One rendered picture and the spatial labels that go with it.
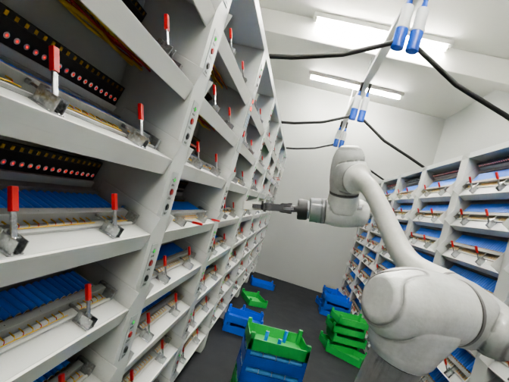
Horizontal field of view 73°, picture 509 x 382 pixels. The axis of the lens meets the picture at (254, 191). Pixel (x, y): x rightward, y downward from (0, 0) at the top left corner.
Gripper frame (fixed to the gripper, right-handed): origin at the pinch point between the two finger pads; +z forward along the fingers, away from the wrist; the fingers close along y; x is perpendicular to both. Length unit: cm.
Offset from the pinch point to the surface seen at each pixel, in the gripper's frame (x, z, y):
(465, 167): 33, -118, 102
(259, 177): 22, 18, 171
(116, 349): -39, 27, -40
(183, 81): 29, 13, -45
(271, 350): -68, -9, 40
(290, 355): -70, -18, 42
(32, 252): -8, 21, -79
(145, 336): -46, 31, -13
